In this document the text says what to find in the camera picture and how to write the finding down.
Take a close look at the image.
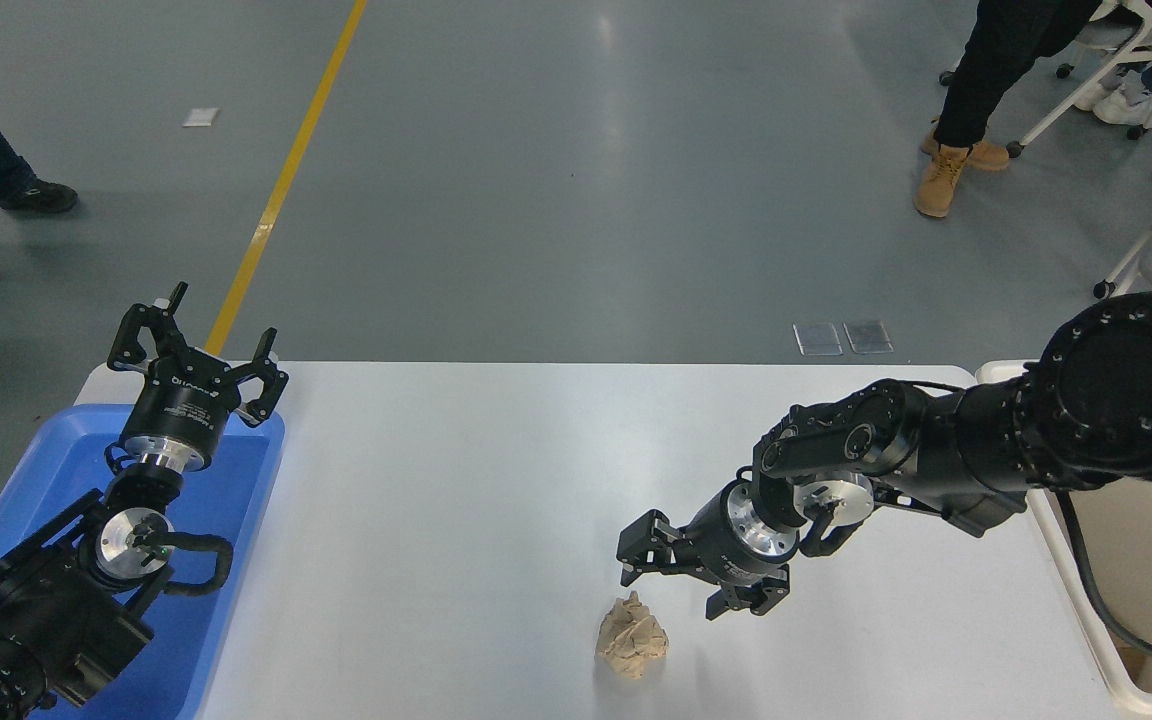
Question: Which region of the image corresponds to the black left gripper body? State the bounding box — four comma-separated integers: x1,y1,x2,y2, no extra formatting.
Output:
122,350,241,451

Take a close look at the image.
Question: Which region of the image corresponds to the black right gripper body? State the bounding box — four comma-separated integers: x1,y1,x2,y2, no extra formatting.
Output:
676,484,790,590

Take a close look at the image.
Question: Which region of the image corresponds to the tan paper ball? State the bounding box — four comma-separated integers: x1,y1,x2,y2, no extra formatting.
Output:
595,590,669,681

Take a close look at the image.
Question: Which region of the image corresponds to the blue plastic tray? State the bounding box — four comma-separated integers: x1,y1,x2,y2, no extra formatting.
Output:
0,403,286,720

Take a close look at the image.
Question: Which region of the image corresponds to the clear floor plate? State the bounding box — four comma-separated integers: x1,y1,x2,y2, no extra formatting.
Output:
843,320,894,355
793,322,844,357

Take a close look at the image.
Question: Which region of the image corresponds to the large pale plastic bin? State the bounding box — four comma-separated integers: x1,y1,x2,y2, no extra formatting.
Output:
976,360,1152,719

